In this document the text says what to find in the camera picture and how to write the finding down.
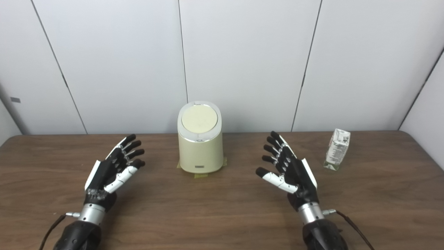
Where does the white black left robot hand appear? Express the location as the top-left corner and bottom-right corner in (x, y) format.
(84, 134), (146, 212)

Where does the white green milk carton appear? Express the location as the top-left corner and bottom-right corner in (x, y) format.
(324, 128), (351, 171)

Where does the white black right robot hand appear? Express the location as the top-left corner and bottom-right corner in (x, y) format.
(256, 131), (319, 211)

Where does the cream round bin lid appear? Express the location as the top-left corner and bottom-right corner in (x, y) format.
(181, 104), (218, 132)

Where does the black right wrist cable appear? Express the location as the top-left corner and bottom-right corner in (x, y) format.
(323, 209), (375, 250)

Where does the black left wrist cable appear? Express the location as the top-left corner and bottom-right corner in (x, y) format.
(39, 212), (80, 250)

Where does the cream-colored bin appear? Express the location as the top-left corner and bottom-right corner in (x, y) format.
(177, 101), (224, 174)

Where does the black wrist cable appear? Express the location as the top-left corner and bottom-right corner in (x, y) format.
(39, 212), (80, 250)
(323, 209), (375, 250)

